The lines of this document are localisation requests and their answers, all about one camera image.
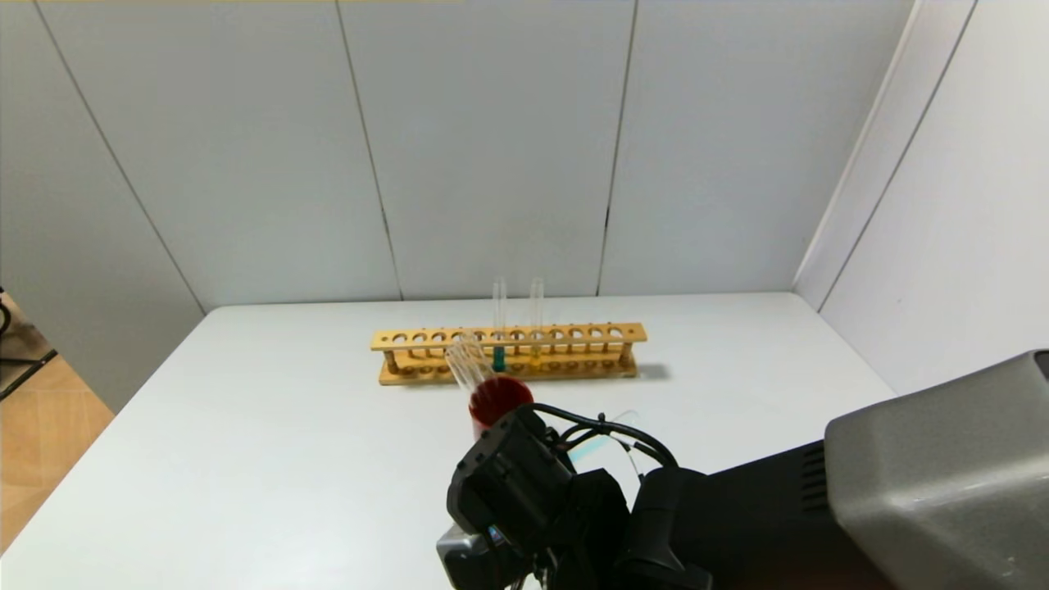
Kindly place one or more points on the blue liquid glass test tube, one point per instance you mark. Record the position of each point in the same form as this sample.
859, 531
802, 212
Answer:
598, 447
498, 311

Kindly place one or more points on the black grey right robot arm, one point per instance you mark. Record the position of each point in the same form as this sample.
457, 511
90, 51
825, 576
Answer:
819, 516

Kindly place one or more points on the yellow liquid glass test tube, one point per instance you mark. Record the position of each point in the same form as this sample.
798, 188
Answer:
536, 354

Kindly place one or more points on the wooden test tube rack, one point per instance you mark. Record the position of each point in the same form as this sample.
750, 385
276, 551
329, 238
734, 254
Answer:
574, 367

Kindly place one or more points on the empty clear glass test tube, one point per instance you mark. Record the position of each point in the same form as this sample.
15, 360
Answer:
459, 369
469, 367

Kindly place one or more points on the red cup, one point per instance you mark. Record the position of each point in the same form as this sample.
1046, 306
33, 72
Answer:
496, 397

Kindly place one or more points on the black metal stand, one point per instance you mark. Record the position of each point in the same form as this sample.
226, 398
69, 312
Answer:
20, 365

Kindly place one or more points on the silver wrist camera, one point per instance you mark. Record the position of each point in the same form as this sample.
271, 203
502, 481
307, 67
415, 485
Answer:
467, 561

